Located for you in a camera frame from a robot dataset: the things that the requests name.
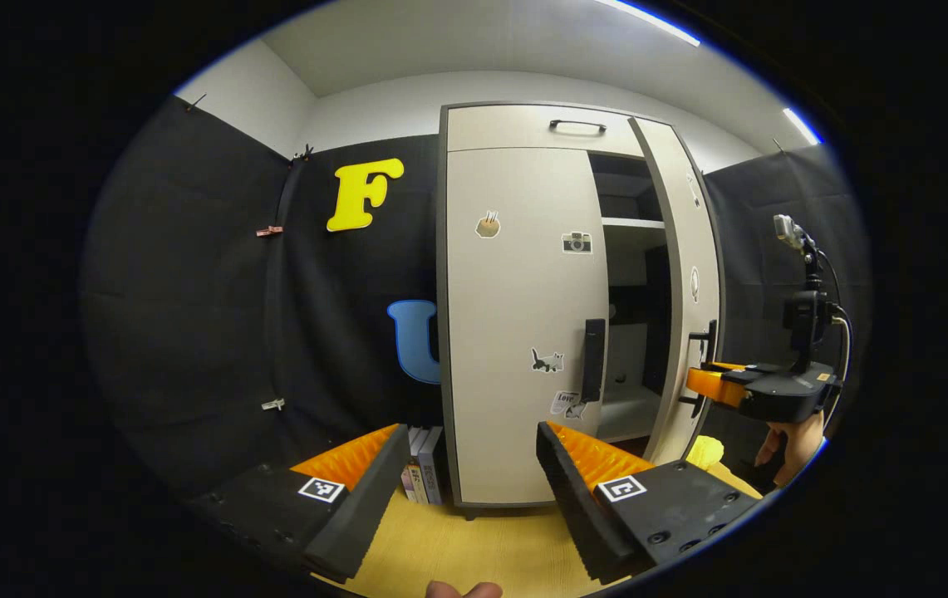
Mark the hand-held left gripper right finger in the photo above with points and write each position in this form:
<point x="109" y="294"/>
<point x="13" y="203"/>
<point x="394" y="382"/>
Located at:
<point x="577" y="515"/>

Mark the cherry sticker shoe cabinet door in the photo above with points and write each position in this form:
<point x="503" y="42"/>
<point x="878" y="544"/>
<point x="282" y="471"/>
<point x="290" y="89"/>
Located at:
<point x="690" y="249"/>

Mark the camera sticker shoe cabinet door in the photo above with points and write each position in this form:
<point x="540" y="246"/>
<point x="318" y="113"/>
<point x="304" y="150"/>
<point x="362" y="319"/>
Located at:
<point x="515" y="316"/>

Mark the beige cabinet top drawer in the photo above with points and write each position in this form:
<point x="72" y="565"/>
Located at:
<point x="515" y="129"/>

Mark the yellow crumpled object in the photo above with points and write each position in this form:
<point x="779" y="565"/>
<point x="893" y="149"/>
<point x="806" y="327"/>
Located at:
<point x="704" y="451"/>

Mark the black backdrop cloth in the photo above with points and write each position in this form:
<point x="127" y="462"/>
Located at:
<point x="191" y="291"/>

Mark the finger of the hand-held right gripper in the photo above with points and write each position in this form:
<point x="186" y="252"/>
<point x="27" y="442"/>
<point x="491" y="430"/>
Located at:
<point x="739" y="366"/>
<point x="710" y="386"/>

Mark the pale spine book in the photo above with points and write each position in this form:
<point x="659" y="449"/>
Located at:
<point x="409" y="486"/>

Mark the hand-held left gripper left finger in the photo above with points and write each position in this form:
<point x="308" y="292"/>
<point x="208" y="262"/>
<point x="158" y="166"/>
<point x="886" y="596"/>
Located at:
<point x="370" y="498"/>

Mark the red cloth clip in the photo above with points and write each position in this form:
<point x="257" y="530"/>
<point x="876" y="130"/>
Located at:
<point x="269" y="231"/>

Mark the white cabinet shelf board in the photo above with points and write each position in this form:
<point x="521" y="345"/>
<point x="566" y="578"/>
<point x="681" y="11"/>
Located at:
<point x="631" y="223"/>

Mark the short ceiling light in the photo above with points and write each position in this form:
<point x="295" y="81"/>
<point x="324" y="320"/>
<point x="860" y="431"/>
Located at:
<point x="802" y="126"/>

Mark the black cloth clip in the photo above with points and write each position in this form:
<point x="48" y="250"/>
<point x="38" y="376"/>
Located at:
<point x="195" y="102"/>
<point x="303" y="154"/>

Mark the beige double-door shoe cabinet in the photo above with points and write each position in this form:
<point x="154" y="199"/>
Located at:
<point x="627" y="257"/>

